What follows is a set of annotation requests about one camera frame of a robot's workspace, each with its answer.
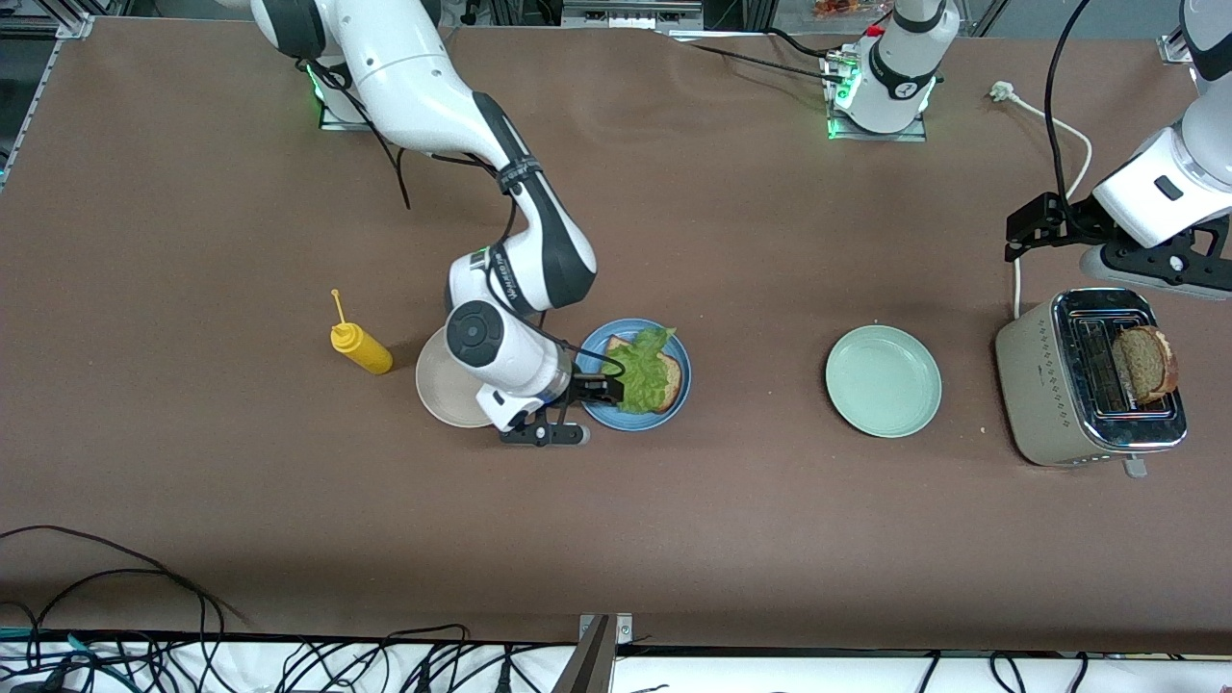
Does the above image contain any green lettuce leaf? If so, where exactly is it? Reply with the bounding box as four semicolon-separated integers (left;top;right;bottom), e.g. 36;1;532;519
603;325;678;415

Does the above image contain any brown bread slice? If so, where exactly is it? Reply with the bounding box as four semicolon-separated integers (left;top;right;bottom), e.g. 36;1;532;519
602;335;685;415
1112;325;1179;405

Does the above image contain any blue plate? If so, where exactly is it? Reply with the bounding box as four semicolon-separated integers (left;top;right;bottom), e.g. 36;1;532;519
576;319;692;431

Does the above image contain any beige plate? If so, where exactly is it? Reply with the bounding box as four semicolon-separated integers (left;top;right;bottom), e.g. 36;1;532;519
415;325;497;428

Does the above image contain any mint green plate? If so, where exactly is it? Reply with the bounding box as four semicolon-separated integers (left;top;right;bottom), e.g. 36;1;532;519
825;324;943;439

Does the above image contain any beige chrome toaster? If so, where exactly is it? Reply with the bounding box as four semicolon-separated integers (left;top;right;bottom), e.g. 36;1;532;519
994;287;1188;479

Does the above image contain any yellow mustard squeeze bottle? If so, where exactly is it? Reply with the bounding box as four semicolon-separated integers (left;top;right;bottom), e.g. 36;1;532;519
330;289;394;375

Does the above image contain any grey metal box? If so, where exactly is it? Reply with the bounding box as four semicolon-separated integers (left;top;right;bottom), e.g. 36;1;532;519
561;0;706;30

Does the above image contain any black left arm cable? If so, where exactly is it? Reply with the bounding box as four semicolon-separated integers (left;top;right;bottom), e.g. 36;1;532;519
1047;0;1098;227

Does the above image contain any white toaster power cord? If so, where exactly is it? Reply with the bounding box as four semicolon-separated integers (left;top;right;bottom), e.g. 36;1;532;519
989;82;1093;321

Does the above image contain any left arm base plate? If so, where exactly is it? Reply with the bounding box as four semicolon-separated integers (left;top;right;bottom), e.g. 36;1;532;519
826;46;930;143

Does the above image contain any aluminium profile with bracket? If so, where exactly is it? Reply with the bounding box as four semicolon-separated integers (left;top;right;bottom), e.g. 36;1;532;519
553;613;634;693

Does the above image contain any thin black table cable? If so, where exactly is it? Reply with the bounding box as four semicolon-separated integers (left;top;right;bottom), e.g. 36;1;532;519
664;34;848;86

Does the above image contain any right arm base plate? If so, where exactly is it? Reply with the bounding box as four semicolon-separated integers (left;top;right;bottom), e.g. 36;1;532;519
318;58;365;132

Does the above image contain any long black looped cable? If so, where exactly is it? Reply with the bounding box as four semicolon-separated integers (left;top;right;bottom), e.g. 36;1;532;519
0;525;242;665

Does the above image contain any aluminium table frame rail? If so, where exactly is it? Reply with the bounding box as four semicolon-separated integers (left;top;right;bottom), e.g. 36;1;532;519
0;12;97;193

